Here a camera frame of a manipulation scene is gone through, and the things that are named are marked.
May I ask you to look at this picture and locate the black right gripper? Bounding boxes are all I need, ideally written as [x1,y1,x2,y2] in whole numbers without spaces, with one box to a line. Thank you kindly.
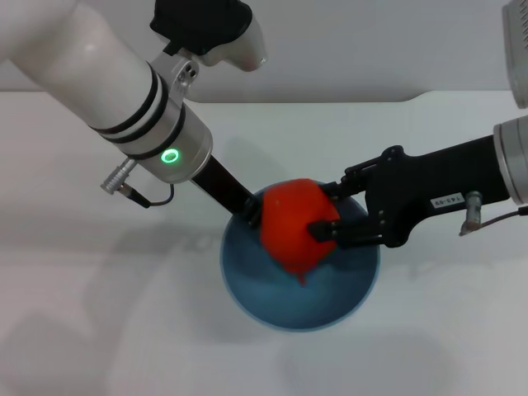
[308,135,511,249]

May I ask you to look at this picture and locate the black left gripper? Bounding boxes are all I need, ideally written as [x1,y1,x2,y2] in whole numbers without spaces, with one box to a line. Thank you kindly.
[192,155,265,229]

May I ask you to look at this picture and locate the orange fruit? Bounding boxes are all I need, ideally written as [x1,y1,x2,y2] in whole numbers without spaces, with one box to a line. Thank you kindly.
[259,177,342,288]

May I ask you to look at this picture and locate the blue bowl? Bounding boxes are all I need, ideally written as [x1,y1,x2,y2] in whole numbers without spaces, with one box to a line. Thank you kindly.
[220,185,381,332]

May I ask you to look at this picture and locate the left black cable silver plug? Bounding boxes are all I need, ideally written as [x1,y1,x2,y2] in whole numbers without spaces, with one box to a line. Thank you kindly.
[101,160,177,207]

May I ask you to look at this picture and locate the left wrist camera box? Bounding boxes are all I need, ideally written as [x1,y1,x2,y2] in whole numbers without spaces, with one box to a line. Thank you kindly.
[148,0,268,73]

